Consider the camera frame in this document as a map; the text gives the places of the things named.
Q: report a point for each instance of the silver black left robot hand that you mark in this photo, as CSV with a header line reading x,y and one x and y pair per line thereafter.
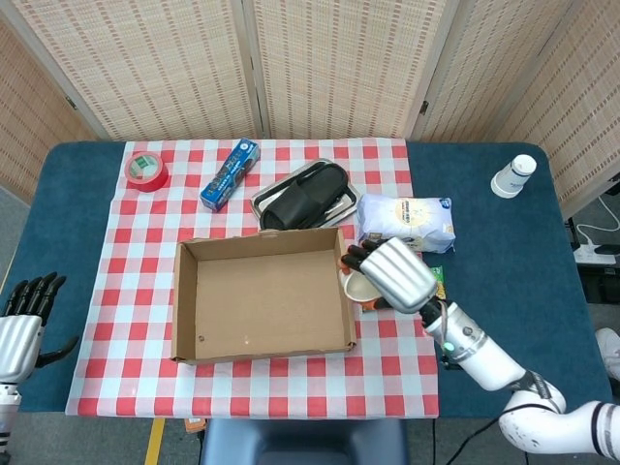
x,y
17,339

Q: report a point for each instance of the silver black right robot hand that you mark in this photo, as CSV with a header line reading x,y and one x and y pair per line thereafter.
x,y
397,276

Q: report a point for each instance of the white paper cup blue band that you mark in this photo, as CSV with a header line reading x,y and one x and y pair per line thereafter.
x,y
358,289

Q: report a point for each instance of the green orange snack bag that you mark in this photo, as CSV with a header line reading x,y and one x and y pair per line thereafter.
x,y
440,286

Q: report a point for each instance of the pale purple tissue pack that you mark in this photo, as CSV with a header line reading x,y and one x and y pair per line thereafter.
x,y
426,218

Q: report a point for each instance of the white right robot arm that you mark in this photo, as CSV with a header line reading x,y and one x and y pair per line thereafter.
x,y
489,361

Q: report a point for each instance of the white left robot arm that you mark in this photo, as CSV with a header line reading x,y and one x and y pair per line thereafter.
x,y
7,412

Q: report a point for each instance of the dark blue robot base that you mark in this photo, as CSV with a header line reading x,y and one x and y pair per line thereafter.
x,y
300,443

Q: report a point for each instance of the brown cardboard box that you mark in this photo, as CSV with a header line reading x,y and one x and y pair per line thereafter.
x,y
261,300

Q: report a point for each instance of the metal tray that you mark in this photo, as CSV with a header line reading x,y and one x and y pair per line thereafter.
x,y
351,199

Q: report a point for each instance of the red white checkered tablecloth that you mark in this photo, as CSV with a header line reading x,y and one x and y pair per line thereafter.
x,y
145,290

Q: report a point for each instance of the stack of white paper cups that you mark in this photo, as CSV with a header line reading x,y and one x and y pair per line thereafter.
x,y
511,179

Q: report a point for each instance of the long blue carton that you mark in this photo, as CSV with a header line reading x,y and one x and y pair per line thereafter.
x,y
227,179

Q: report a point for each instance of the white power strip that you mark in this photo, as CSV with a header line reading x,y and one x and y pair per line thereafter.
x,y
593,254

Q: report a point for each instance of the small orange object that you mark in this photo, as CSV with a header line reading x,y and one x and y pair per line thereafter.
x,y
195,424

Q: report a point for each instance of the red tape roll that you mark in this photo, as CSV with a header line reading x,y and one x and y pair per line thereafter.
x,y
150,181

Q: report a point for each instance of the woven bamboo screen panel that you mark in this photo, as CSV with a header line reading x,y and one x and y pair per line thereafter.
x,y
155,63
494,63
339,63
581,97
29,126

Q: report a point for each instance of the white shoe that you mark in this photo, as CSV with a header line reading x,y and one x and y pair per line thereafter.
x,y
610,351

